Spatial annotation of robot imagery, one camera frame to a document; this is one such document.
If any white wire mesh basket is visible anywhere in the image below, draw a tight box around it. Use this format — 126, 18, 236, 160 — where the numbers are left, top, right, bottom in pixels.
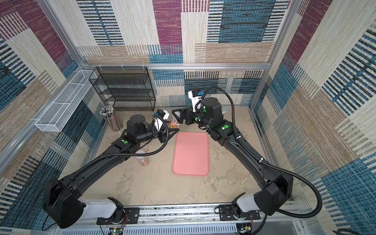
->
35, 70, 92, 132

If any candy jar clear plastic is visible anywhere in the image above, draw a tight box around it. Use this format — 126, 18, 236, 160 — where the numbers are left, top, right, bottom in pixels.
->
169, 119, 180, 129

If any candy jar patterned lid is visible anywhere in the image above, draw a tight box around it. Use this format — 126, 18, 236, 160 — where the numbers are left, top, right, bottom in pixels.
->
136, 150, 150, 166

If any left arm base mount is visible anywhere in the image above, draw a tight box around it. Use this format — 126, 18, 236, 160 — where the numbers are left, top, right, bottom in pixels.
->
97, 208, 140, 225

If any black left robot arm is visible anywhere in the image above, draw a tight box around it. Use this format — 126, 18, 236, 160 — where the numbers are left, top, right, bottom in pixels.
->
43, 111, 179, 229

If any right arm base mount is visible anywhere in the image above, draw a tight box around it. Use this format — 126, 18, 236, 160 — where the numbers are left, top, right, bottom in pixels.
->
214, 204, 260, 221

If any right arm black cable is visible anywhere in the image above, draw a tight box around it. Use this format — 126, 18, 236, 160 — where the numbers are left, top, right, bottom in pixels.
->
199, 86, 323, 219

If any cup of coloured pencils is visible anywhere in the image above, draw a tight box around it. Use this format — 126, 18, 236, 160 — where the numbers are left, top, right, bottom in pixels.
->
100, 105, 123, 131

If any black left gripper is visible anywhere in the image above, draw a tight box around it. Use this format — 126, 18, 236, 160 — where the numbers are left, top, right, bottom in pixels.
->
136, 121, 180, 146

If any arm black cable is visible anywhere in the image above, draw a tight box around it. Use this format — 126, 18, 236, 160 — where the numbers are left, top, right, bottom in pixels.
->
73, 115, 169, 174
199, 86, 323, 219

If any black wire shelf rack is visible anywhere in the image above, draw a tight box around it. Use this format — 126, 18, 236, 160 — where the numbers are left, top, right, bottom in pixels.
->
89, 67, 156, 111

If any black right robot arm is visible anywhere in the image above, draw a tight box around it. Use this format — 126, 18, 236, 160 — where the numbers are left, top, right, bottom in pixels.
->
172, 98, 293, 219

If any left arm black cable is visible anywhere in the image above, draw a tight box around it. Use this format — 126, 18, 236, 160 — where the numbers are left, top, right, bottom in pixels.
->
73, 115, 169, 174

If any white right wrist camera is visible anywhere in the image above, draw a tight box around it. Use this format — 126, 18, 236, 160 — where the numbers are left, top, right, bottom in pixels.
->
188, 89, 204, 112

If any pink plastic tray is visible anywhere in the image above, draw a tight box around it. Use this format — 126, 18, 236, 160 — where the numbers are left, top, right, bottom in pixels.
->
172, 132, 210, 176

